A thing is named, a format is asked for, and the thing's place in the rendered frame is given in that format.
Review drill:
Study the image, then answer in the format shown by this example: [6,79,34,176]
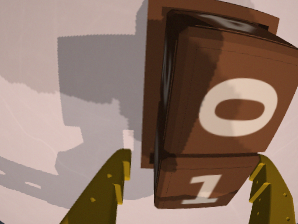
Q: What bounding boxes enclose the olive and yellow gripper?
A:
[59,149,296,224]

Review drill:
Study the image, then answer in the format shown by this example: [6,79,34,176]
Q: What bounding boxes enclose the brown number cube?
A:
[160,9,298,154]
[154,101,260,209]

